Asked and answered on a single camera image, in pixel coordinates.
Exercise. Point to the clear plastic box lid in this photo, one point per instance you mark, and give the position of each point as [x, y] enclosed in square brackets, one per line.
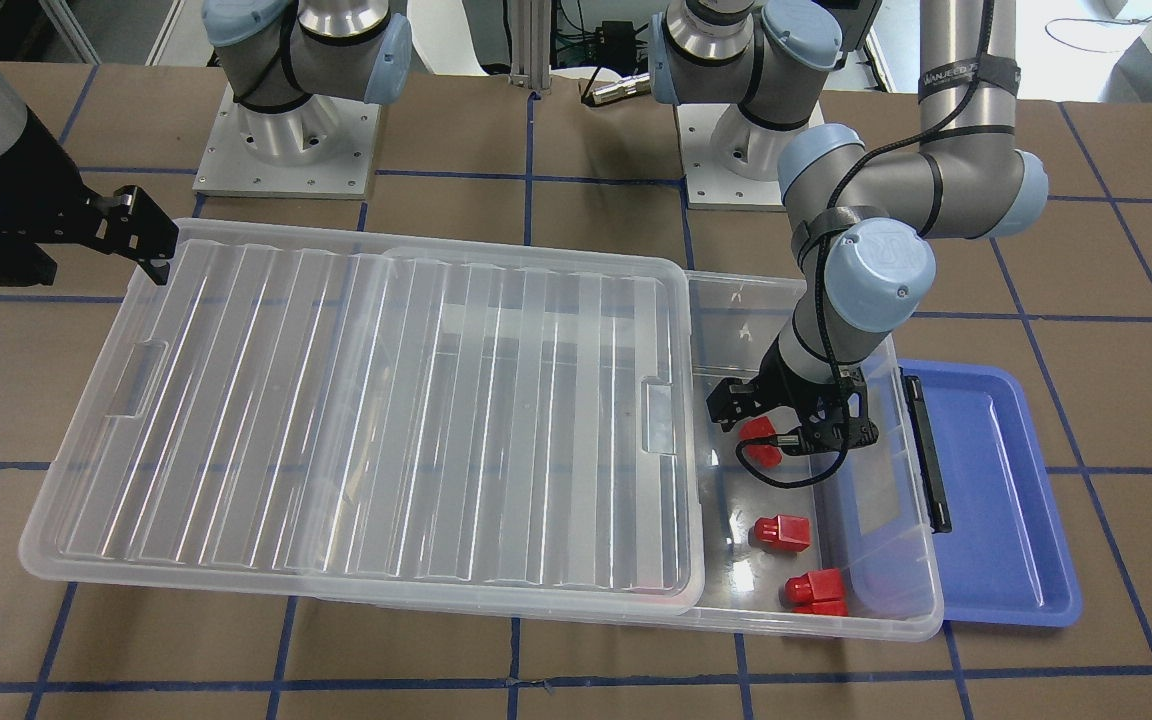
[187, 459]

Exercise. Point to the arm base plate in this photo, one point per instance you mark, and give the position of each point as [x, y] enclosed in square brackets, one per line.
[323, 150]
[729, 164]

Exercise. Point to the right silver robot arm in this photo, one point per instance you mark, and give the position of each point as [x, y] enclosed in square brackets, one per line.
[20, 129]

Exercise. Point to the aluminium frame post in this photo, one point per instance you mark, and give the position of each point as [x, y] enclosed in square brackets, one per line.
[530, 32]

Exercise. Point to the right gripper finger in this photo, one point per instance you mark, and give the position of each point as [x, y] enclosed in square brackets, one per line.
[129, 223]

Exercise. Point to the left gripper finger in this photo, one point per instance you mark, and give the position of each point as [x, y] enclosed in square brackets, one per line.
[731, 402]
[835, 426]

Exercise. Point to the black box latch handle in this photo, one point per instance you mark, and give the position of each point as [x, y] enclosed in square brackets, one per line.
[936, 499]

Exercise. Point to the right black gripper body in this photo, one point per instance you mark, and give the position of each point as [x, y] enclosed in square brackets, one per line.
[24, 208]

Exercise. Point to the clear plastic storage box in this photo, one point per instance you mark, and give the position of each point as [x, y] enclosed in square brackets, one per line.
[816, 560]

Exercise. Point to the blue plastic tray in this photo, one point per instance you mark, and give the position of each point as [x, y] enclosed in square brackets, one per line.
[1006, 558]

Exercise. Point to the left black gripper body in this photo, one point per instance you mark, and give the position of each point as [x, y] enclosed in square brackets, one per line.
[782, 383]

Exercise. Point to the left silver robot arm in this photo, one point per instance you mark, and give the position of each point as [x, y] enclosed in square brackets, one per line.
[862, 219]

